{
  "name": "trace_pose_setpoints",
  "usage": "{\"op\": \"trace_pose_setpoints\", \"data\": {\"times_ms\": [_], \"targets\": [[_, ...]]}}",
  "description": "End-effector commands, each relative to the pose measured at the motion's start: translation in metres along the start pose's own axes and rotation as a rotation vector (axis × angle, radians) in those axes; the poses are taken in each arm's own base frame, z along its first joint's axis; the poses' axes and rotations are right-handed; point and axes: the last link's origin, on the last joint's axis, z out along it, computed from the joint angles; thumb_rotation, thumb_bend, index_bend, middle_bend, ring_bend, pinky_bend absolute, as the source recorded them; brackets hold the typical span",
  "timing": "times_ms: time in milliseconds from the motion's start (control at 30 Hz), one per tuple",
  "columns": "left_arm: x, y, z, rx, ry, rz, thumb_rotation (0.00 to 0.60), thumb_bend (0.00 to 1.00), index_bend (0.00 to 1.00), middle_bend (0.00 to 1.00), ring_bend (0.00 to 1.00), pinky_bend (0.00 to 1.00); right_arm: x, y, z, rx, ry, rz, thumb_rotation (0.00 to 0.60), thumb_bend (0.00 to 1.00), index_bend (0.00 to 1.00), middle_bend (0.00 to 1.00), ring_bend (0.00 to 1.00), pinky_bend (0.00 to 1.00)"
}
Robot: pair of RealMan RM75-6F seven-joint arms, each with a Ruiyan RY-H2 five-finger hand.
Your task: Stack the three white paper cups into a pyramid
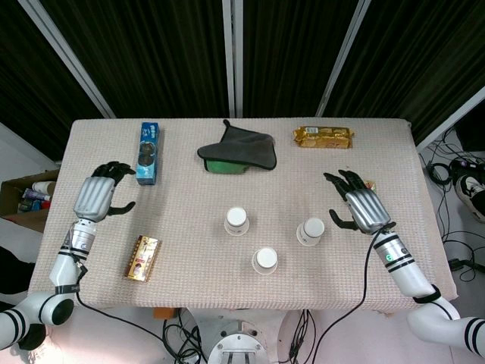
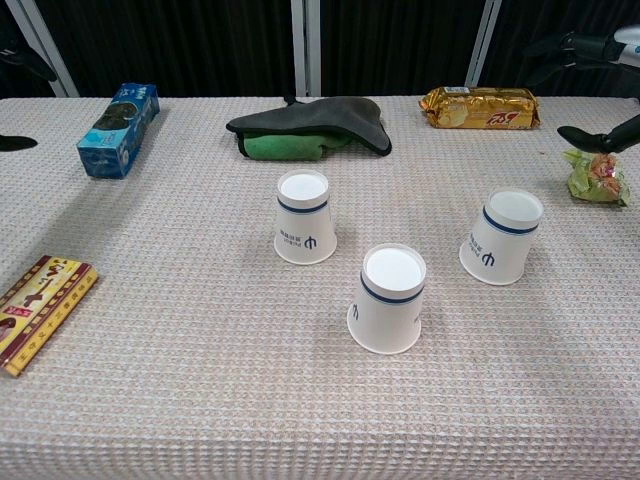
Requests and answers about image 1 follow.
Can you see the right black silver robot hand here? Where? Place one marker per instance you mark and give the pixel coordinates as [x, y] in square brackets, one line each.
[367, 208]

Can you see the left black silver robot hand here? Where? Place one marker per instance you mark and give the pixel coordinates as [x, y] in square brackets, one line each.
[92, 197]

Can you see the white paper cup blue band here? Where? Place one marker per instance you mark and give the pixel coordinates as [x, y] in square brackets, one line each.
[310, 232]
[237, 221]
[265, 261]

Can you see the round grey robot base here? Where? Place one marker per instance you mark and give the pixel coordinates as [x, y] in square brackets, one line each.
[240, 343]

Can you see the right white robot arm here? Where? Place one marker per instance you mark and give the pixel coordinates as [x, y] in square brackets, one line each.
[405, 273]

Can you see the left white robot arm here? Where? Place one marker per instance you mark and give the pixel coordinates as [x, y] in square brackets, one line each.
[66, 273]

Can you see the small green snack packet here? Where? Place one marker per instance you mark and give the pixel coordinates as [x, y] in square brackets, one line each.
[370, 185]

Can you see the blue cookie box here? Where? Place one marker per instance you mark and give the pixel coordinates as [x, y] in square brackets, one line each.
[148, 153]

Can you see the brown cardboard box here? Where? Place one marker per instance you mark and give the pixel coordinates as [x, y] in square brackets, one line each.
[22, 218]

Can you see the yellow red snack box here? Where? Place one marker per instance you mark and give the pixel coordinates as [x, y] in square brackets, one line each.
[142, 258]

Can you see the gold biscuit packet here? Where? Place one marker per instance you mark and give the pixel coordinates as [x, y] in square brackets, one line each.
[323, 137]

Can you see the black white sneaker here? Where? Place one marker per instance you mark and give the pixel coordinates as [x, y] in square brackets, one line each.
[470, 189]

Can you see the green cloth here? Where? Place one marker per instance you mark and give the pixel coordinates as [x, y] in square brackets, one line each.
[223, 167]

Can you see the orange block under table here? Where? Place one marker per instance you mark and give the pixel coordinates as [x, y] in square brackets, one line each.
[164, 313]

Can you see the grey microfibre cloth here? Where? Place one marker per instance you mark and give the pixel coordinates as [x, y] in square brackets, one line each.
[242, 148]

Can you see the beige woven tablecloth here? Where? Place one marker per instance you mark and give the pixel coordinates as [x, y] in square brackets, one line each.
[212, 273]

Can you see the white frame post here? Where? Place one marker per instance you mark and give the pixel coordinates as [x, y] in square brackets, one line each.
[451, 119]
[343, 57]
[68, 57]
[232, 57]

